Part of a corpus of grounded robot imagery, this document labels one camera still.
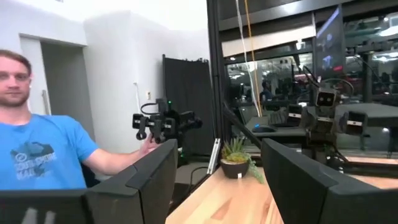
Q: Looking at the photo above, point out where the pale hanging cable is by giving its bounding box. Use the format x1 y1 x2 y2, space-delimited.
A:
234 0 261 116

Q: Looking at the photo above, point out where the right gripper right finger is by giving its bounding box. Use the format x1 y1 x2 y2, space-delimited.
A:
260 138 398 224

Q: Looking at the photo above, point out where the black computer mouse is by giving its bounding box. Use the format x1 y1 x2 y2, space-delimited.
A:
251 123 278 134

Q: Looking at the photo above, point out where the grey door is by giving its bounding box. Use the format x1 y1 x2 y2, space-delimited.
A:
40 42 96 142

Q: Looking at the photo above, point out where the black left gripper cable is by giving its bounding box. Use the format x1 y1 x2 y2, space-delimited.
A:
302 64 356 96

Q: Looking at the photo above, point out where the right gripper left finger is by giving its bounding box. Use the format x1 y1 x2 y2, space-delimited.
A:
0 138 179 224

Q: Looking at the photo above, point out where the wall-mounted screen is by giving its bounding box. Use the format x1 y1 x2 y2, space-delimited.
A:
313 6 346 78

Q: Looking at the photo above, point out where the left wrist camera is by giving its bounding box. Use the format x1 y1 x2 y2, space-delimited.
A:
315 88 338 109

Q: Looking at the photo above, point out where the person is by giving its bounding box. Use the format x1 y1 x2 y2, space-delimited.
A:
0 49 161 190

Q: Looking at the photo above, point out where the black curtain panel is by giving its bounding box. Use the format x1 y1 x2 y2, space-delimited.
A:
162 54 216 156

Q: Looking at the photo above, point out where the silver door handle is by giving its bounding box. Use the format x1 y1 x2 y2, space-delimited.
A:
42 89 52 116

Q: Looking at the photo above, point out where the silver aluminium bracket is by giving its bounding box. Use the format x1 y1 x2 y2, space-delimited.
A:
206 138 222 175

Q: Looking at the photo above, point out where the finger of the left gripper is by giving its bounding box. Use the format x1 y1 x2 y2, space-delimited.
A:
268 103 304 127
338 110 369 138

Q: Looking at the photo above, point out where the black aluminium rig frame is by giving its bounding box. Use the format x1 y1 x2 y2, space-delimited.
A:
206 0 398 179

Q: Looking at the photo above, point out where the yellow cable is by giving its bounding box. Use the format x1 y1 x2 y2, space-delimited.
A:
243 0 262 118

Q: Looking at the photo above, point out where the person's hand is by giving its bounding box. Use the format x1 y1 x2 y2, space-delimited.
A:
138 133 161 156

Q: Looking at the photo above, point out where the potted succulent plant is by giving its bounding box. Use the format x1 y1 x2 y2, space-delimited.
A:
220 136 266 184

